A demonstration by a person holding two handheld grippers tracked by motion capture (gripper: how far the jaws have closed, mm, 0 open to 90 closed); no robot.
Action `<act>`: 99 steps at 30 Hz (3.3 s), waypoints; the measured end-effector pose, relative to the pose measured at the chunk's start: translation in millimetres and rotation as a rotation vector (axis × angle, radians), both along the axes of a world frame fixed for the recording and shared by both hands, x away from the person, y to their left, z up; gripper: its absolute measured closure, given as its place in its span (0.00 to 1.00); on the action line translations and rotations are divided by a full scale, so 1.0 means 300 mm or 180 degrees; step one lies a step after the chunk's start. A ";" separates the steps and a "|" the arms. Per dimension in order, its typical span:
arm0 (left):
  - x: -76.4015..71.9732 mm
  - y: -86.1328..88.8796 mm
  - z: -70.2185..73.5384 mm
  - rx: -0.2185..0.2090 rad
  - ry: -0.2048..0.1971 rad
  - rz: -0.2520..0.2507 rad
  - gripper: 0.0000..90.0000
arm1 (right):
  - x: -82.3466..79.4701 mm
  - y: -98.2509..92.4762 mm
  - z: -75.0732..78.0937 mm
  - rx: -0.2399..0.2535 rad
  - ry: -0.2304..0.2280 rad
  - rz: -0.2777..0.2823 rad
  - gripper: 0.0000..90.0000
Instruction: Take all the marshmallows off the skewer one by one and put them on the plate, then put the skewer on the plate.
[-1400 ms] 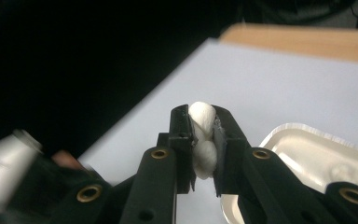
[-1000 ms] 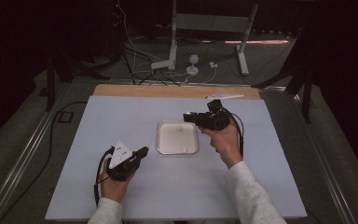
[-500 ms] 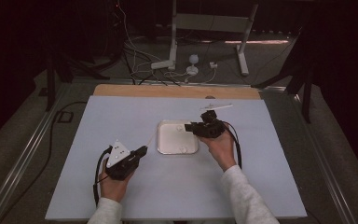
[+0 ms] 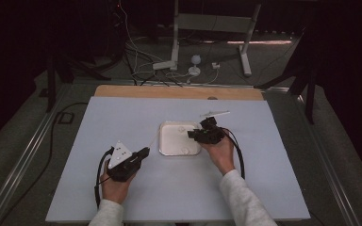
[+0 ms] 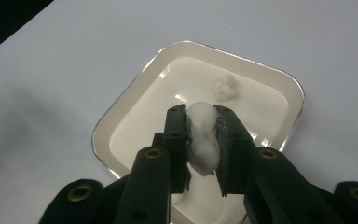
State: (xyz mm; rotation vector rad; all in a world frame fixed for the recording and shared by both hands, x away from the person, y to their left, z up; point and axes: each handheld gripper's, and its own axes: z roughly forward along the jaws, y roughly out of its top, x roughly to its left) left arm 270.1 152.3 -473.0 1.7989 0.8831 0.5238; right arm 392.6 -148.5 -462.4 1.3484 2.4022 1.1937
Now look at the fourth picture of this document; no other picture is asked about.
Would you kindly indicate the aluminium floor rail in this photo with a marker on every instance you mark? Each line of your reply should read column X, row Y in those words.
column 28, row 157
column 330, row 175

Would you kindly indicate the pale grey board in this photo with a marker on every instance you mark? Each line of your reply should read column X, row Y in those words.
column 122, row 119

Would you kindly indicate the person's left hand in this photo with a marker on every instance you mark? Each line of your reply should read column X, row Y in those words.
column 116, row 190

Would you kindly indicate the small white globe lamp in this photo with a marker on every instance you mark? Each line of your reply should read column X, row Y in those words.
column 195, row 62

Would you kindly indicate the white power strip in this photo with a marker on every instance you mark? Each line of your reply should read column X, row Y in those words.
column 163, row 65

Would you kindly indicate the white plug adapter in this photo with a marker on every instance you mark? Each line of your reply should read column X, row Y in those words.
column 216, row 65

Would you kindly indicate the person's right hand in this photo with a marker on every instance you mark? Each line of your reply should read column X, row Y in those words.
column 223, row 155

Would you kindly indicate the small white bead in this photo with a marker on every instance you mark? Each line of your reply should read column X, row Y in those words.
column 181, row 128
column 185, row 150

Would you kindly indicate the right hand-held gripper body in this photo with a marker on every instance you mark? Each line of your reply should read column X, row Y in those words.
column 212, row 133

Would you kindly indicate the white metal stand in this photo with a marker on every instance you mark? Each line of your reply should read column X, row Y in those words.
column 213, row 23

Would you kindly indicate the metal tray with white inside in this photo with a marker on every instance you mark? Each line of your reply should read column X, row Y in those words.
column 172, row 141

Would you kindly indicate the black tripod stand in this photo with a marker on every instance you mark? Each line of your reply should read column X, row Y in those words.
column 309, row 94
column 52, row 84

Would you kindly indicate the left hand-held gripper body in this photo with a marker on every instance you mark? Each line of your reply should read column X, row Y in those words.
column 119, row 160

